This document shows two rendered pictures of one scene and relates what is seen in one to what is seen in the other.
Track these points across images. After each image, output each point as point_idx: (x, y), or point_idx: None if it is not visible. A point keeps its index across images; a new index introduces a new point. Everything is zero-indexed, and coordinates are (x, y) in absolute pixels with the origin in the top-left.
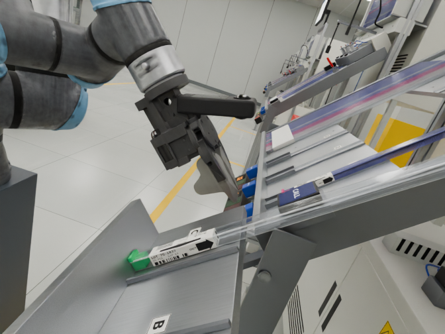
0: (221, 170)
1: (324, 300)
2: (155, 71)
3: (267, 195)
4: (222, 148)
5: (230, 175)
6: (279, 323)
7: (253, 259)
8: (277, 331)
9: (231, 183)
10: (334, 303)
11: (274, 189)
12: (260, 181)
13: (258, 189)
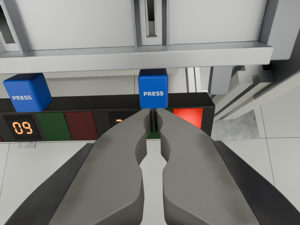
0: (237, 161)
1: None
2: None
3: (94, 45)
4: (48, 205)
5: (162, 133)
6: (51, 81)
7: (231, 72)
8: (59, 83)
9: (185, 123)
10: None
11: (71, 27)
12: (60, 59)
13: (109, 61)
